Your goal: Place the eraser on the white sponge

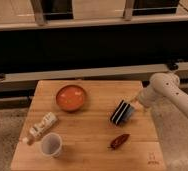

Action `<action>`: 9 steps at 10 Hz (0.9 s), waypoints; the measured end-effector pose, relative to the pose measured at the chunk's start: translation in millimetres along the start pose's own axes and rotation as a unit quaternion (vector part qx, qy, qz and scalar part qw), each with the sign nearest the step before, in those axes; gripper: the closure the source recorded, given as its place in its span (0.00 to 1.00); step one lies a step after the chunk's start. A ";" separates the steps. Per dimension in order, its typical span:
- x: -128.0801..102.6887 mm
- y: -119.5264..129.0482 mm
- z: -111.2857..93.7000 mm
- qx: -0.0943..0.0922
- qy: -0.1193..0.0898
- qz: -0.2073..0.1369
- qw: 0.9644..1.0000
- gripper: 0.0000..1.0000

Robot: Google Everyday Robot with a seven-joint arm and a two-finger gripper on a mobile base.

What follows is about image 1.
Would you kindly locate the dried red chili pepper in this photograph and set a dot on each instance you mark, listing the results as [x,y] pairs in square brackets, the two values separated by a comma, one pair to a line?
[118,141]

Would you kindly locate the white plastic cup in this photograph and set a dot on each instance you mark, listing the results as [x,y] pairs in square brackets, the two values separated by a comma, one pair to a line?
[51,145]

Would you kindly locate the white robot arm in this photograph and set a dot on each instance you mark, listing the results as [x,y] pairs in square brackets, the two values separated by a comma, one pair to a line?
[167,85]

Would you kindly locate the wooden cutting board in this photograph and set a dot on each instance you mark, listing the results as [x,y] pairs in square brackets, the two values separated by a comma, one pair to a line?
[87,133]

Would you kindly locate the metal rail frame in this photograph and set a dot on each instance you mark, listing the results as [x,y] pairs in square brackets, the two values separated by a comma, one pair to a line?
[73,39]

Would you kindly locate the white sauce bottle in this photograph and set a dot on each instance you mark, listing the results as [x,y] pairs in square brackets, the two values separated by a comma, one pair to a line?
[38,129]

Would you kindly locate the orange bowl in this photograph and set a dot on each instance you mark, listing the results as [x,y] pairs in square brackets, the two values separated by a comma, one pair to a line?
[71,98]

